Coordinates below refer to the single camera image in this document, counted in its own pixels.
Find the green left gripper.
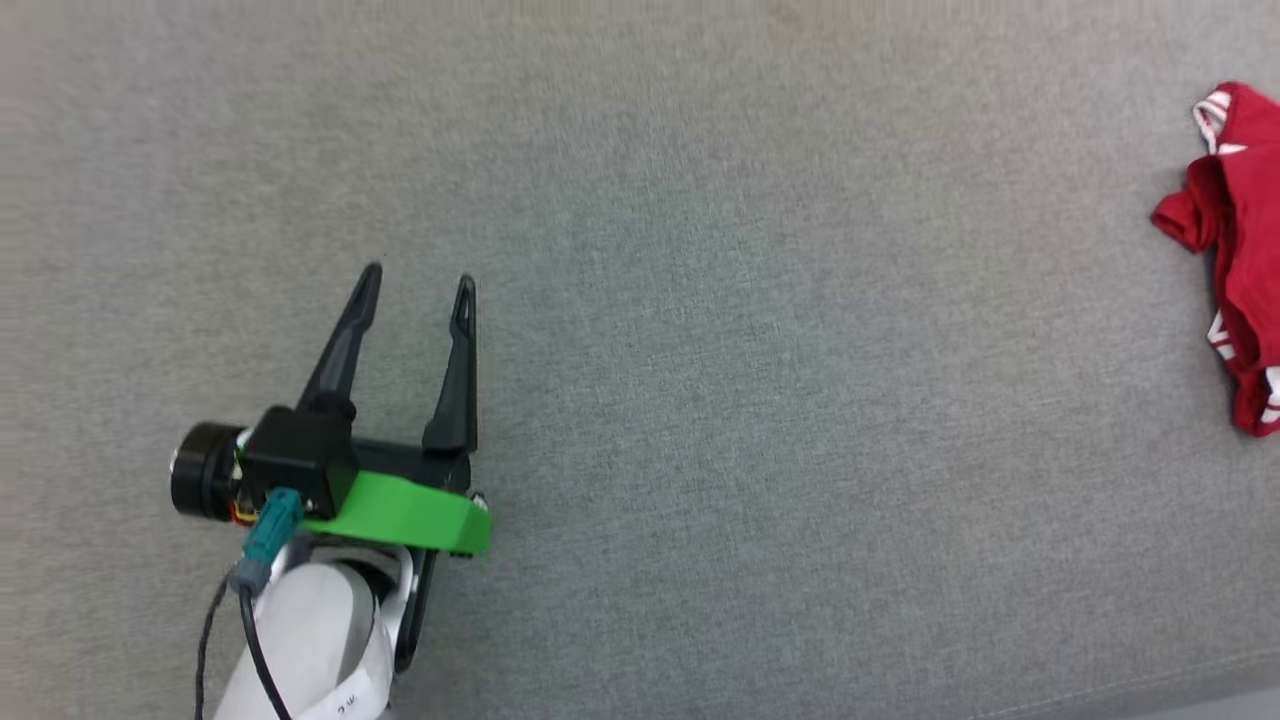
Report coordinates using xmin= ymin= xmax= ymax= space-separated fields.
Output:
xmin=296 ymin=262 xmax=494 ymax=674

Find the red garment with white trim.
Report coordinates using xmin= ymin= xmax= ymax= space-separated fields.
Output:
xmin=1150 ymin=82 xmax=1280 ymax=440

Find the grey fabric sofa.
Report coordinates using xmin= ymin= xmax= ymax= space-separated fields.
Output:
xmin=0 ymin=0 xmax=1280 ymax=720

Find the black cable with teal plug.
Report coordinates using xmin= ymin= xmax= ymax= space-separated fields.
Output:
xmin=233 ymin=487 xmax=305 ymax=720

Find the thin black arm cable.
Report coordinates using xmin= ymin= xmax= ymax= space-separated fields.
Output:
xmin=194 ymin=573 xmax=233 ymax=720

